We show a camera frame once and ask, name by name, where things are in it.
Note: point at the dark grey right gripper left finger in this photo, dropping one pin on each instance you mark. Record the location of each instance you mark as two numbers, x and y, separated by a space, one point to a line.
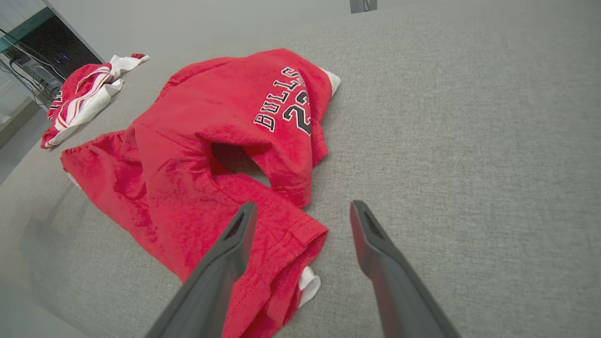
216 277

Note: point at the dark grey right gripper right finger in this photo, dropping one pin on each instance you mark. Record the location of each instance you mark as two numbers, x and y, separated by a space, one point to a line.
399 291

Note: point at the red Bulls shorts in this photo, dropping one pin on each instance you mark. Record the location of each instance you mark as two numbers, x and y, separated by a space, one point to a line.
188 141

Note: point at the red white Bulls jersey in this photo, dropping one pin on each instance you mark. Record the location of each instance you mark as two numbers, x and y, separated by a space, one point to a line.
80 84

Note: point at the black computer case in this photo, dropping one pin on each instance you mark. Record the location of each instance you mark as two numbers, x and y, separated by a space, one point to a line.
56 47

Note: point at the grey partition post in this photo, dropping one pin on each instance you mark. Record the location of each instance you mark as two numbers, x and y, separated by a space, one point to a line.
362 5

